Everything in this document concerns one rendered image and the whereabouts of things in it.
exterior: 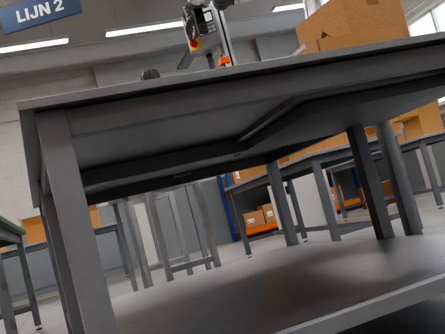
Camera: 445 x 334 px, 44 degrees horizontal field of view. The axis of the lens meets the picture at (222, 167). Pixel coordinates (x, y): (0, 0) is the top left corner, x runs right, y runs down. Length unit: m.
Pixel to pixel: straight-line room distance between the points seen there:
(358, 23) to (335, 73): 0.52
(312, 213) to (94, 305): 6.89
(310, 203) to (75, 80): 4.84
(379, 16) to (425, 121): 4.63
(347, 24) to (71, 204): 1.12
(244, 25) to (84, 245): 8.90
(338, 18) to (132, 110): 0.94
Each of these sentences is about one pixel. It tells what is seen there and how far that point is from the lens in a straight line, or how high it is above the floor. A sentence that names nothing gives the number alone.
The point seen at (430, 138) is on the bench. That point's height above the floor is 0.73.
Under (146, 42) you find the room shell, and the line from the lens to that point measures 9.39.
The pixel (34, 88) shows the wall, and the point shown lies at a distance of 10.31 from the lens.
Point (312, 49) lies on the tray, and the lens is 1.45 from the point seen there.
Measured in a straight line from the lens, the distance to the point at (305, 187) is 7.94.
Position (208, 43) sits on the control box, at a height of 1.31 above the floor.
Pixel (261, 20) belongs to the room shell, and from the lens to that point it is 10.07.
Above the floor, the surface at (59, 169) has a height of 0.68.
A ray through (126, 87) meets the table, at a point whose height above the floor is 0.82.
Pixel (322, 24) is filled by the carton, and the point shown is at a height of 1.06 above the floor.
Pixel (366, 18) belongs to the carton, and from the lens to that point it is 1.95.
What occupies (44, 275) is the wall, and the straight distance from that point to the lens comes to 9.88.
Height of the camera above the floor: 0.51
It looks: 5 degrees up
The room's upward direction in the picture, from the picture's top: 15 degrees counter-clockwise
